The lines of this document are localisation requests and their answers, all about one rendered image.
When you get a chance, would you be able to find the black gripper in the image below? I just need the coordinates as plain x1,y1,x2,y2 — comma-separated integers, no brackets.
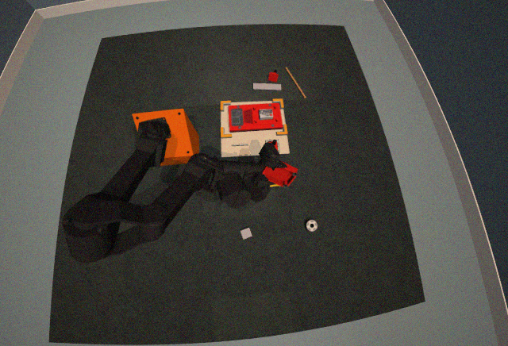
237,143,287,182

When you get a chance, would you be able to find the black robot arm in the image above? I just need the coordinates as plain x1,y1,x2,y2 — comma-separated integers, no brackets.
62,117,271,263

